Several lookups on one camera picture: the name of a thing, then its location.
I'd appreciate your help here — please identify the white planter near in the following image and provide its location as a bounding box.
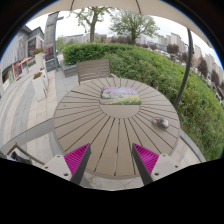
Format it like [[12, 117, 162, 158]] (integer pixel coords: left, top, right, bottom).
[[32, 72, 47, 101]]

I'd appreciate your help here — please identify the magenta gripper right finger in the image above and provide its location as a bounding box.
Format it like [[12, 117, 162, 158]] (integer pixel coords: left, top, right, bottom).
[[132, 143, 180, 185]]

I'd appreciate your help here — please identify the green hedge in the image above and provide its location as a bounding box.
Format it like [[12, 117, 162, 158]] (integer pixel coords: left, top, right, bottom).
[[62, 43, 224, 161]]

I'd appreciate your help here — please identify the beige parasol canopy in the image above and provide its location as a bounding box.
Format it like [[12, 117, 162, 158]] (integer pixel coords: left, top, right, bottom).
[[29, 0, 213, 48]]

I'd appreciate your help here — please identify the tall grey sign pillar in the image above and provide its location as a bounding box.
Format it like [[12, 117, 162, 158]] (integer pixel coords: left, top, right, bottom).
[[44, 11, 61, 72]]

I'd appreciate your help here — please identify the round wooden slat table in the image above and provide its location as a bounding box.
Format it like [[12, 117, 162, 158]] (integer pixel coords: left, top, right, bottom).
[[54, 78, 180, 179]]

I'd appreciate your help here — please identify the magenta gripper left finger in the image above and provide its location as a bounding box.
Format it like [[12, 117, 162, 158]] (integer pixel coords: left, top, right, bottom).
[[43, 144, 91, 185]]

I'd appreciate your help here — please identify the white planter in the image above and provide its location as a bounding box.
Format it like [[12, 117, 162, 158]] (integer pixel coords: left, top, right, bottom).
[[33, 48, 44, 70], [32, 72, 47, 101]]

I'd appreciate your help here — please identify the dark curved parasol pole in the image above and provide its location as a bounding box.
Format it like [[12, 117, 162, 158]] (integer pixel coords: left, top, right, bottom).
[[172, 28, 195, 110]]

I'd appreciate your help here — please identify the white planter far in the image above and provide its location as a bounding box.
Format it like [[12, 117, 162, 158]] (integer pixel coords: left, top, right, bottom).
[[33, 48, 44, 70]]

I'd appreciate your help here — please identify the grey black computer mouse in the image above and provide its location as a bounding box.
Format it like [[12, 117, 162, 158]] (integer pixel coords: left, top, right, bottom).
[[152, 117, 169, 129]]

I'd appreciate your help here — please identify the chair at lower left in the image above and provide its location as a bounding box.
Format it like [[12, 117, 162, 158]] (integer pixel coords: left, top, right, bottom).
[[0, 142, 43, 165]]

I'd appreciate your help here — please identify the brown slatted chair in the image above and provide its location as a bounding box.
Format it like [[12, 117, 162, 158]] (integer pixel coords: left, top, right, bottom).
[[76, 59, 111, 83]]

